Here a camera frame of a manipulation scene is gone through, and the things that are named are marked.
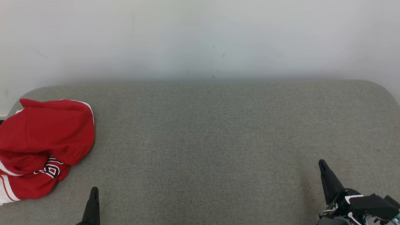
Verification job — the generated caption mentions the red shorts with white trim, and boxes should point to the red shorts with white trim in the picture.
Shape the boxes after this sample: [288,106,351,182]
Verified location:
[0,98,96,176]

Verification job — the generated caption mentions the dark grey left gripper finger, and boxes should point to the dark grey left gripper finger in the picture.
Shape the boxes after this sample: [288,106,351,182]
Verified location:
[82,187,100,225]

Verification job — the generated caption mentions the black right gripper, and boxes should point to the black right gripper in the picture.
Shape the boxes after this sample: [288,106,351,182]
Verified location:
[319,159,400,219]

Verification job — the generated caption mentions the red Bulls jersey shirt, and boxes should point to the red Bulls jersey shirt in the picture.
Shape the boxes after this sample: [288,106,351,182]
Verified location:
[0,155,72,206]

